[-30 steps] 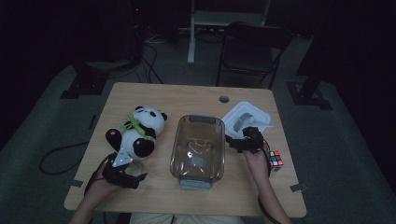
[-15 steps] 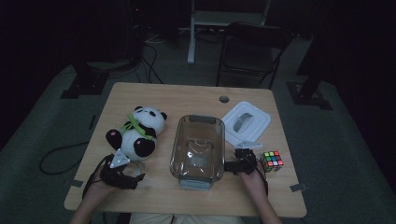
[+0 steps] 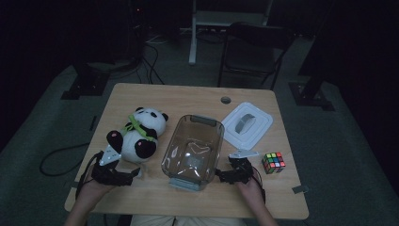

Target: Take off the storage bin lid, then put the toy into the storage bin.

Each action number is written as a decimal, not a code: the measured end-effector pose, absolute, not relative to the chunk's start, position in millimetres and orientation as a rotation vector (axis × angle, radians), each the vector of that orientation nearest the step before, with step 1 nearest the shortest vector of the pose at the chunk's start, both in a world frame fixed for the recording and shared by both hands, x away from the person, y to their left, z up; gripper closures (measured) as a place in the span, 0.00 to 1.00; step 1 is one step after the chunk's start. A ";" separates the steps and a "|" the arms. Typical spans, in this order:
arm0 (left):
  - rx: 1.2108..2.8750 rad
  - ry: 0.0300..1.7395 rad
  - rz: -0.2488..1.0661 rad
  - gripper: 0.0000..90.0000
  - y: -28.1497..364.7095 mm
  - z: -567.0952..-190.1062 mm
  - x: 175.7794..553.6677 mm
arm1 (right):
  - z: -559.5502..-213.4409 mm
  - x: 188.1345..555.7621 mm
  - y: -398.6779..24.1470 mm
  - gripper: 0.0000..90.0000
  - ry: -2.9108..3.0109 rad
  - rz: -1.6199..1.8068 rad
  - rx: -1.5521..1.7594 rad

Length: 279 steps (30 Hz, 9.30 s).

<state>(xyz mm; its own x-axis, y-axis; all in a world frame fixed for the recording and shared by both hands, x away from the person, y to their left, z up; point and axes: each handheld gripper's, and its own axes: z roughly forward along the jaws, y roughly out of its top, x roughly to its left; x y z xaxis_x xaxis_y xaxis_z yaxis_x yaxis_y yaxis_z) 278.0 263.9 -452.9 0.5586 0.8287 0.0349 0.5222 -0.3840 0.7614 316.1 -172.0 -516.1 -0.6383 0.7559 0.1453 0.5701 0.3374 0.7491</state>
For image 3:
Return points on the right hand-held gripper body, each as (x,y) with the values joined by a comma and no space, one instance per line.
(240,171)

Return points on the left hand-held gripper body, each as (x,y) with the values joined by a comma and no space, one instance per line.
(108,174)

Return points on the panda plush toy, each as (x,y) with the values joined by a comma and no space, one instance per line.
(141,138)

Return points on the clear plastic storage box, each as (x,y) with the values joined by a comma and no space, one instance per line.
(191,153)

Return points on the colourful puzzle cube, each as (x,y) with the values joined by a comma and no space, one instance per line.
(273,162)

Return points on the white box lid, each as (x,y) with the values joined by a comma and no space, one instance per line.
(247,125)

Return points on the person's right hand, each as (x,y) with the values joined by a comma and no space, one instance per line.
(252,193)

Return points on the person's left hand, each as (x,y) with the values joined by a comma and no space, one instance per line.
(92,196)

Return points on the grey tape strip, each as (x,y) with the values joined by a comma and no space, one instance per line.
(300,189)
(72,184)

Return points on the person's beige trouser legs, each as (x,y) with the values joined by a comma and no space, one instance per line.
(188,220)

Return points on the black marker pen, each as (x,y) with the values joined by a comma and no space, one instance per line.
(93,123)

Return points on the black stand with flat base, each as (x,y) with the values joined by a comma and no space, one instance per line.
(310,94)
(86,84)

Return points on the black folding chair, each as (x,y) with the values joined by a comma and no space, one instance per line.
(255,53)

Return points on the dark computer tower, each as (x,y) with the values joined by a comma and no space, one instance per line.
(136,28)

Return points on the white metal stand frame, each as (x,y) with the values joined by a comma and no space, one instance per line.
(200,22)

